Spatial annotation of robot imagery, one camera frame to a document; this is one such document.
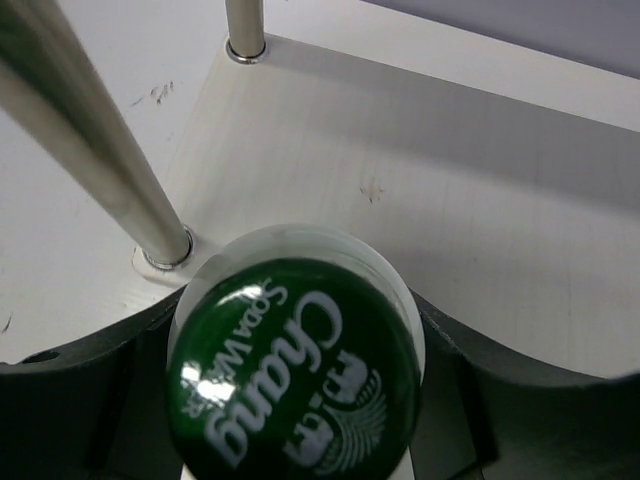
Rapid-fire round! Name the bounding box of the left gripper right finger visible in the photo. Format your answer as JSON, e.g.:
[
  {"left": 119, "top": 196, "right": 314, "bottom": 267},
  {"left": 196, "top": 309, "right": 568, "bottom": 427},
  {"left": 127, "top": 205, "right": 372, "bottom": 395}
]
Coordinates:
[{"left": 410, "top": 295, "right": 639, "bottom": 479}]

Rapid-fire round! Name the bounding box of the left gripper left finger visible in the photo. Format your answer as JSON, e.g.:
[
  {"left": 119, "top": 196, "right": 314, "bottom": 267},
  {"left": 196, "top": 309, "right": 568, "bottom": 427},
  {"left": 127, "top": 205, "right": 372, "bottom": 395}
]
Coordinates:
[{"left": 1, "top": 292, "right": 183, "bottom": 479}]

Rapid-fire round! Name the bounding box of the clear soda bottle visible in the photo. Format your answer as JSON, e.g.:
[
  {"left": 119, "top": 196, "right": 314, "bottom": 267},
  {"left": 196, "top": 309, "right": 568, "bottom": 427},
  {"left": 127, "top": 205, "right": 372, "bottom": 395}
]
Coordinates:
[{"left": 165, "top": 225, "right": 426, "bottom": 479}]

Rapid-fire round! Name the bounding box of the white two-tier shelf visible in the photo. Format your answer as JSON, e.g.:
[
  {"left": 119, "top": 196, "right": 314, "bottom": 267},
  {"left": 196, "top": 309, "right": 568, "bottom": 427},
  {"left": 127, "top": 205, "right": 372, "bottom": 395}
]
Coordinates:
[{"left": 0, "top": 0, "right": 640, "bottom": 379}]

